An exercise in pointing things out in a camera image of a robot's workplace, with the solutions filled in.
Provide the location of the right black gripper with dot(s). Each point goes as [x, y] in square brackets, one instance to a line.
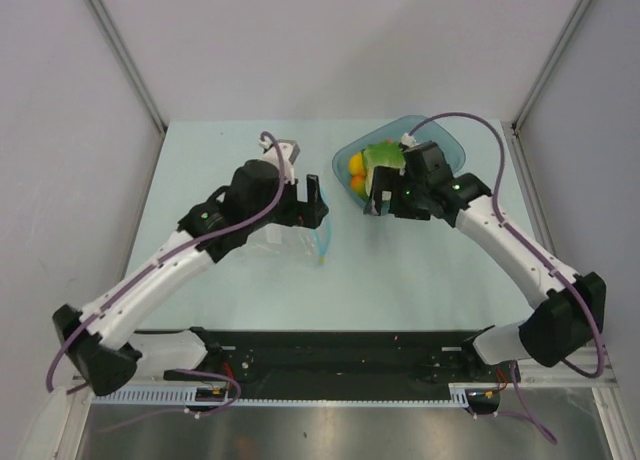
[391, 179]

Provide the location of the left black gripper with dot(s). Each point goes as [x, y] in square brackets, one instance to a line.
[302, 213]

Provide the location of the green fake lettuce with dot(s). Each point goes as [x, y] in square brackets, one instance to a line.
[386, 154]

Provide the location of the orange fake carrot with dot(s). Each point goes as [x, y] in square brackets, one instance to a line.
[358, 184]

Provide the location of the clear zip top bag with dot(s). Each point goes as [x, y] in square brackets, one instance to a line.
[294, 246]

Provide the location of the yellow fake lemon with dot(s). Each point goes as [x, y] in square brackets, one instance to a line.
[356, 165]

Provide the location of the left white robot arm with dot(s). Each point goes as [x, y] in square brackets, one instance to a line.
[101, 339]

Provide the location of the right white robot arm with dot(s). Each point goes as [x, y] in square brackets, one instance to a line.
[568, 308]

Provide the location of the teal plastic bin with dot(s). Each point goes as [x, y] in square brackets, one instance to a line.
[393, 130]

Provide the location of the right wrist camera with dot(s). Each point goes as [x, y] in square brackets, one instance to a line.
[407, 141]

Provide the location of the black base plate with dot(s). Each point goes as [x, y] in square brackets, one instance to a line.
[346, 359]

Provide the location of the white cable duct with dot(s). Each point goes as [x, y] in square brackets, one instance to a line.
[440, 396]

